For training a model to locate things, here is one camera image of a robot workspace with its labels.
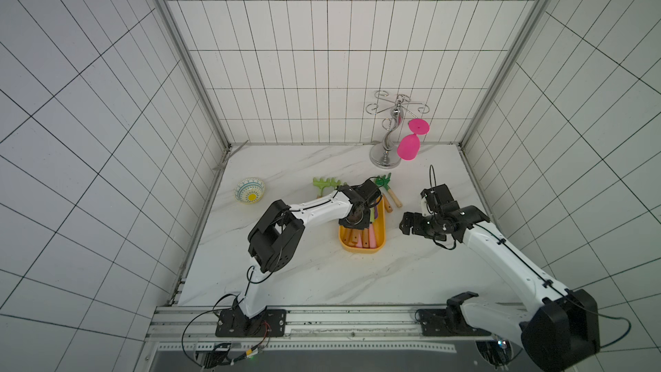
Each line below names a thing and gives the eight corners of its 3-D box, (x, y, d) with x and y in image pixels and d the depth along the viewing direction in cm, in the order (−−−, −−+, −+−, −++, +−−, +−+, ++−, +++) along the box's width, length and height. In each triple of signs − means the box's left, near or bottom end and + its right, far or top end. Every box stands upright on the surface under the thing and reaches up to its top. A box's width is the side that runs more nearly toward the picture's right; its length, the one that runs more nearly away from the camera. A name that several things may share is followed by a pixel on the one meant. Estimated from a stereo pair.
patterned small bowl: (236, 203, 101) (232, 197, 97) (241, 184, 107) (238, 177, 103) (263, 203, 101) (260, 197, 97) (267, 184, 107) (265, 177, 103)
